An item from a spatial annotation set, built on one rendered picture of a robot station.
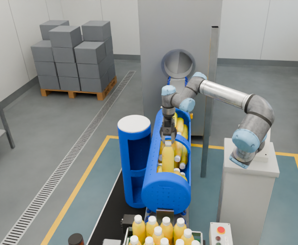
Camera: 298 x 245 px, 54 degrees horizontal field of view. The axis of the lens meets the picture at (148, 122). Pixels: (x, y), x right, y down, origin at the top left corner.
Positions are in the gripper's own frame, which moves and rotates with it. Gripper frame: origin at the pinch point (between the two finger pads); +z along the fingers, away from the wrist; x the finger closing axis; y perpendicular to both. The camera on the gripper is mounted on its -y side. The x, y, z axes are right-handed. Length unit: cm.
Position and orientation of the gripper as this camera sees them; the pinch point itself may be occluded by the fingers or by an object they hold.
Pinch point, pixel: (167, 142)
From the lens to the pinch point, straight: 174.5
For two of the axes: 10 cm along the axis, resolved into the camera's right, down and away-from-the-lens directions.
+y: 1.1, -5.5, 8.3
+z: 0.3, 8.4, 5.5
